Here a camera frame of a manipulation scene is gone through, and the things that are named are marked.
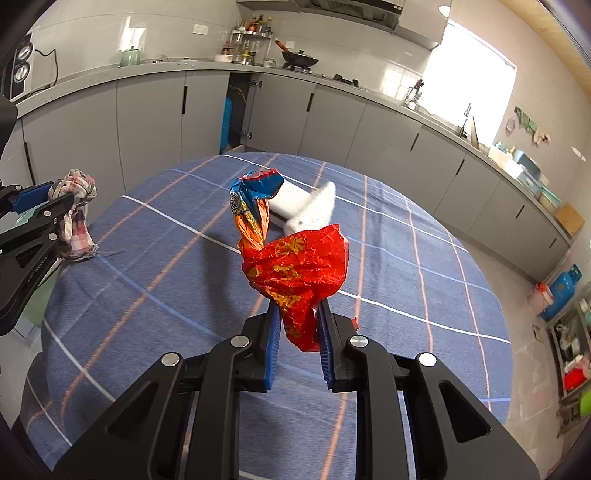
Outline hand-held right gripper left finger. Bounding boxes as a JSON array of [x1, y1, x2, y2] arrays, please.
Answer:
[[53, 302, 283, 480]]

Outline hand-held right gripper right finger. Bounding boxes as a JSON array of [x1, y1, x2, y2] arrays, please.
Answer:
[[316, 299, 541, 480]]

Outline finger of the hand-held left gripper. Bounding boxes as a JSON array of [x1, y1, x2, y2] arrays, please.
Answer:
[[0, 181, 55, 217], [0, 191, 78, 337]]

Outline plaid cloth rag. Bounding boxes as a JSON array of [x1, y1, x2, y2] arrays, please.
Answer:
[[47, 169, 99, 263]]

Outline red foil wrapper gold print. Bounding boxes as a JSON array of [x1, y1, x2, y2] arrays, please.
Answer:
[[240, 224, 350, 354]]

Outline orange blue foil wrapper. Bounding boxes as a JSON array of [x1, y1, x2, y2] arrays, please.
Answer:
[[229, 169, 283, 252]]

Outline microwave oven with dials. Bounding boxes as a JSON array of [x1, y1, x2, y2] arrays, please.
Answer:
[[0, 32, 35, 102]]

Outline blue plaid tablecloth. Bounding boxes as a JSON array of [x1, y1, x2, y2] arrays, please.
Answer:
[[21, 152, 513, 480]]

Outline grey kitchen counter cabinets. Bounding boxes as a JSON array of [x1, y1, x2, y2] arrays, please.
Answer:
[[0, 60, 575, 282]]

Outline white paper cup blue band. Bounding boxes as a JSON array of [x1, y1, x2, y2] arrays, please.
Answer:
[[268, 181, 337, 236]]

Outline blue gas cylinder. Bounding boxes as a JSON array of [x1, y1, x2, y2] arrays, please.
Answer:
[[541, 264, 583, 322], [221, 97, 236, 153]]

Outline white bucket red lid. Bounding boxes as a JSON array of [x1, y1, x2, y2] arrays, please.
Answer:
[[527, 282, 554, 315]]

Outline metal storage rack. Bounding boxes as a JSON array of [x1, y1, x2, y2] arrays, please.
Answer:
[[545, 300, 591, 439]]

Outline spice rack with bottles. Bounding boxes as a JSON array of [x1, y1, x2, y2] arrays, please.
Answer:
[[222, 14, 274, 65]]

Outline red plastic basin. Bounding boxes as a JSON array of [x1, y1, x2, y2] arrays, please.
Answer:
[[563, 364, 591, 393]]

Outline white plastic basin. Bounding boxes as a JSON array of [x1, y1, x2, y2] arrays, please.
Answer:
[[488, 145, 515, 167]]

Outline metal utensil rack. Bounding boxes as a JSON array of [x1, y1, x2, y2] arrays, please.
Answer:
[[403, 79, 426, 112]]

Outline green plastic basin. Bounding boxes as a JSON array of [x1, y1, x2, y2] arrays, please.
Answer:
[[538, 185, 561, 213]]

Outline gas stove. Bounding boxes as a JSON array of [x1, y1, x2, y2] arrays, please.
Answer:
[[318, 69, 361, 88]]

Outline blue dish basket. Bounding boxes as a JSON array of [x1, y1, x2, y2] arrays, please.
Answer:
[[510, 150, 546, 183]]

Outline wooden cutting board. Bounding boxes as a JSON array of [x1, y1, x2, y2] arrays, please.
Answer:
[[554, 203, 585, 236]]

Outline black wok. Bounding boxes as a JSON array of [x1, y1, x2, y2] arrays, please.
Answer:
[[274, 39, 320, 71]]

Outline window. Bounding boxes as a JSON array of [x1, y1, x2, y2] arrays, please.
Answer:
[[422, 34, 518, 141]]

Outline hanging kitchen cloths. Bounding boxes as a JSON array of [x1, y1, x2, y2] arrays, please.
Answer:
[[514, 106, 552, 146]]

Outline range hood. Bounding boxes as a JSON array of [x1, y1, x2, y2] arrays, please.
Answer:
[[295, 0, 402, 33]]

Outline grey upper cabinets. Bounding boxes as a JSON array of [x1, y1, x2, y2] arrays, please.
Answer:
[[235, 0, 453, 51]]

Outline black power cable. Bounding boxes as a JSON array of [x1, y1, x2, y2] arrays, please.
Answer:
[[34, 46, 61, 88]]

